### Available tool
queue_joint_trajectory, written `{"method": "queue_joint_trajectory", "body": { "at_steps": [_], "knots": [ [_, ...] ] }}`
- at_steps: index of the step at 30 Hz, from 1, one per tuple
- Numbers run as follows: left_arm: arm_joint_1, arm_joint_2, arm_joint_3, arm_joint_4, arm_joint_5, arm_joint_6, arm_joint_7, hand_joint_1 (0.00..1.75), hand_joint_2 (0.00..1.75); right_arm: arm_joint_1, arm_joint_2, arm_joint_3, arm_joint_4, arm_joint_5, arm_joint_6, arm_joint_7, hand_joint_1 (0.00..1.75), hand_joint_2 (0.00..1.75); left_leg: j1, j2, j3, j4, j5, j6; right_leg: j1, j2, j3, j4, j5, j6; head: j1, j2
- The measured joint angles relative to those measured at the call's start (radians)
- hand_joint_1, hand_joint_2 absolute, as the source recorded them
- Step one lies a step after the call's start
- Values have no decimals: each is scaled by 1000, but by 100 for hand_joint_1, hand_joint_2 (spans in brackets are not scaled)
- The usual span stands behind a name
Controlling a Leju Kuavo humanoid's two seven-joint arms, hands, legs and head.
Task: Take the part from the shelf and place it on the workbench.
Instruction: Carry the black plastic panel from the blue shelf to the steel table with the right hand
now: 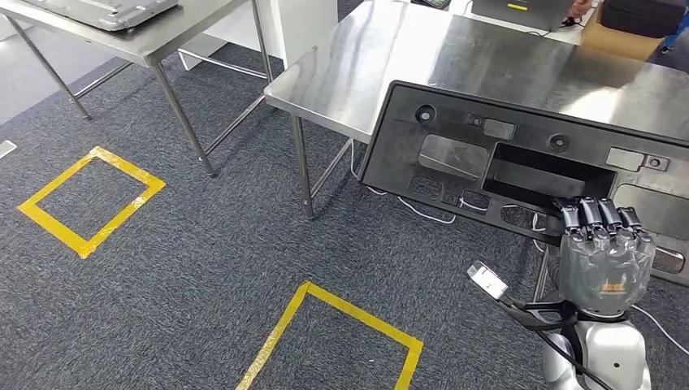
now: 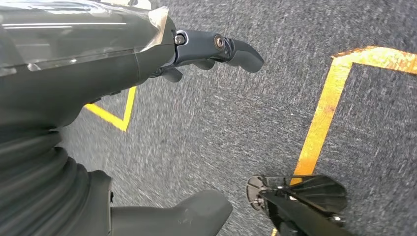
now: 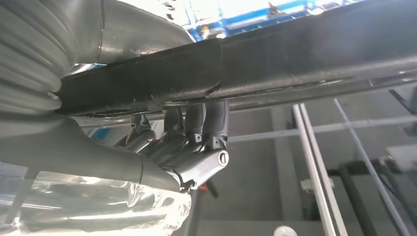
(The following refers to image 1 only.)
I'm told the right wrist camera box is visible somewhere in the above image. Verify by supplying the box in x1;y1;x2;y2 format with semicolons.
466;262;509;301

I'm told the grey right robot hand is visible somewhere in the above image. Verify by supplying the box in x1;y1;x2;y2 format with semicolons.
549;196;657;316

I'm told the white desk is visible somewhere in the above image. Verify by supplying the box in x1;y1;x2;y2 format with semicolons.
449;0;587;47

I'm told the white cabinet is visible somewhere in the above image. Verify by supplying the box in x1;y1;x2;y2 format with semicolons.
177;0;339;72

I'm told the black plastic plate part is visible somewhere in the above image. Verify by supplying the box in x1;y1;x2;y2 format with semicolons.
357;80;689;286

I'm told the stainless steel table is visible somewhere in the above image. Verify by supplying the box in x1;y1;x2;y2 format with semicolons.
0;0;276;180

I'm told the stainless steel workbench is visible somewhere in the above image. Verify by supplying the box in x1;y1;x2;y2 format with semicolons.
263;0;689;302

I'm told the white power cable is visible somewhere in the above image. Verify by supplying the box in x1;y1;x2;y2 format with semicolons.
349;138;689;357

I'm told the grey laptop yellow sticker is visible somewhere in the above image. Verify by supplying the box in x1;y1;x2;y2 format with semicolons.
470;0;575;33

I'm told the grey flat metal case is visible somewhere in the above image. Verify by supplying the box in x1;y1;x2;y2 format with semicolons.
20;0;181;33

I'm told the black laptop cable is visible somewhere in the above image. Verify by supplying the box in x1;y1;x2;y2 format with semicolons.
527;15;585;37

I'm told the black carrying case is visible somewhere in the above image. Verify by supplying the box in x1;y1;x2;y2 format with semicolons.
599;0;688;39

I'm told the cardboard box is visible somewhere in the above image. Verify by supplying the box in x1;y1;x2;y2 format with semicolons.
580;5;665;62

